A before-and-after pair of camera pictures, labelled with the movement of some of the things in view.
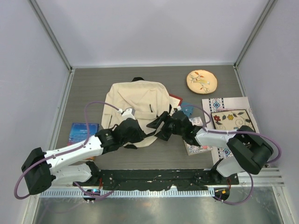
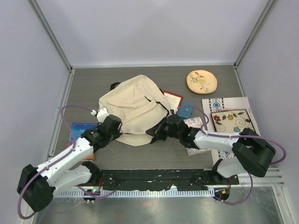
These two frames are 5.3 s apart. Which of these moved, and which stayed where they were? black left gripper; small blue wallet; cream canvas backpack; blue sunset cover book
Moved: black left gripper
Stayed: cream canvas backpack; small blue wallet; blue sunset cover book
